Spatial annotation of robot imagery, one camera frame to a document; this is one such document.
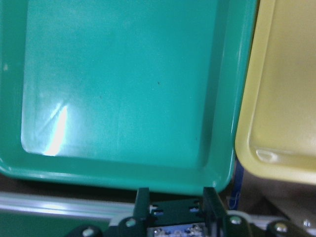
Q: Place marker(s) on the green plastic tray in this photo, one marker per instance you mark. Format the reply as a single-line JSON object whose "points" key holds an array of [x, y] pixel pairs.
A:
{"points": [[123, 93]]}

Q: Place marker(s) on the green conveyor belt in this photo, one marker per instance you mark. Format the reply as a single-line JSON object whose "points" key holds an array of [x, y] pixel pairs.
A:
{"points": [[23, 215]]}

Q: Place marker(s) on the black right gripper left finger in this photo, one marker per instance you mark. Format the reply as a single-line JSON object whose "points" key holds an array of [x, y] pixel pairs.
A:
{"points": [[134, 225]]}

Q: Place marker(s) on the yellow plastic tray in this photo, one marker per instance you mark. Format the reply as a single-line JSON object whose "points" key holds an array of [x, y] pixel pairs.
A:
{"points": [[276, 132]]}

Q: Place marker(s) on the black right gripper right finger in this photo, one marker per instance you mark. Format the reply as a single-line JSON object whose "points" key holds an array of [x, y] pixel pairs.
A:
{"points": [[220, 222]]}

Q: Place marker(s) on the green push button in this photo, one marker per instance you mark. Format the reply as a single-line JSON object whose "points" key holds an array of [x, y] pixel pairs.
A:
{"points": [[176, 218]]}

